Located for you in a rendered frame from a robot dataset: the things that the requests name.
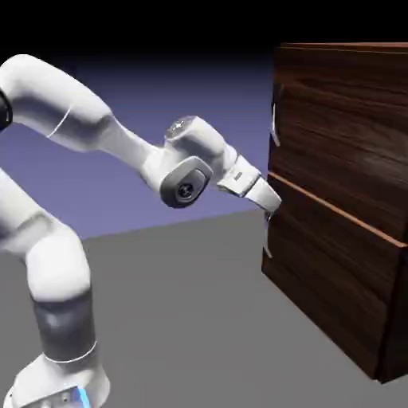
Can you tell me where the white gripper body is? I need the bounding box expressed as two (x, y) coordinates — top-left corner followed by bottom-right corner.
(244, 177), (283, 214)

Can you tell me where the dark wood cabinet door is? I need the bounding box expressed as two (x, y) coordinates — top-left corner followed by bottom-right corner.
(261, 174), (277, 275)
(268, 46), (283, 175)

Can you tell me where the dark wood cabinet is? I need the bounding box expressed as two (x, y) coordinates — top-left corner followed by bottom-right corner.
(261, 41), (408, 385)

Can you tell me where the curved silver door handle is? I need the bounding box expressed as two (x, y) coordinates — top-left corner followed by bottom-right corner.
(263, 211), (274, 259)
(269, 83), (284, 148)

